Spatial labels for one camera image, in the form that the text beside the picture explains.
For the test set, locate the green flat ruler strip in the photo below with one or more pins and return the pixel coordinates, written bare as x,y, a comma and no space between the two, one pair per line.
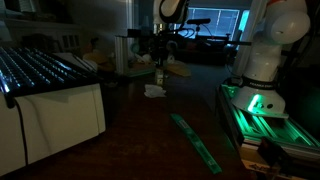
197,144

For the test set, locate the black camera on stand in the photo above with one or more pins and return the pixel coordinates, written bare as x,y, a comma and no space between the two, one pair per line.
199,21

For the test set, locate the black ribbed rack top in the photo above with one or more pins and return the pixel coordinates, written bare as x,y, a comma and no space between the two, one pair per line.
29,71

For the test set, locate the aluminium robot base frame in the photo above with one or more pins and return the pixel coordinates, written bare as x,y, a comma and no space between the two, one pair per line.
246,131

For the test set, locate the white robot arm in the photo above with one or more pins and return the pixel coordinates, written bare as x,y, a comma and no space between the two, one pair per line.
280,22

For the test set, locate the crumpled white tissue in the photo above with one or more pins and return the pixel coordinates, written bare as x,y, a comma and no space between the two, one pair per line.
153,91

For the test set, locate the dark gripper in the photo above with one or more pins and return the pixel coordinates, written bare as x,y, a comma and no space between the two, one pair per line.
162,34

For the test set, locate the metal frame stand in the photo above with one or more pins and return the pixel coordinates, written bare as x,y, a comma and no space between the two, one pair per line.
135,55

